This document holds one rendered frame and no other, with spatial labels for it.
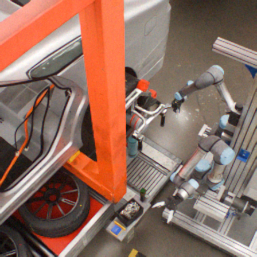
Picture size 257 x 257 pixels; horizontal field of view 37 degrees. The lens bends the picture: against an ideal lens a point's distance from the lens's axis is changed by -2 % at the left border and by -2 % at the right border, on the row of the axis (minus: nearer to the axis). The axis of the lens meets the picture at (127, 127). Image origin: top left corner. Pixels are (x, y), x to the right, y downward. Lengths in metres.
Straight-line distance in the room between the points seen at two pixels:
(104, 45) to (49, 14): 0.44
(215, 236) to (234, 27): 3.25
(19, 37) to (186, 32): 4.35
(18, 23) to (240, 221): 2.93
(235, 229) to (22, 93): 2.33
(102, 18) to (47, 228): 2.12
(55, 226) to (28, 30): 2.22
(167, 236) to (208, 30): 3.09
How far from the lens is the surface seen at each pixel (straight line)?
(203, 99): 4.85
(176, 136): 4.47
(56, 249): 3.63
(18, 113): 3.50
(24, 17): 1.55
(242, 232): 3.83
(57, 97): 3.32
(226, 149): 2.68
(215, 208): 3.27
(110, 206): 3.62
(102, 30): 1.87
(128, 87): 3.33
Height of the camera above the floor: 3.66
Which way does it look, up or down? 54 degrees down
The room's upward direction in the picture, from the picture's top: 1 degrees counter-clockwise
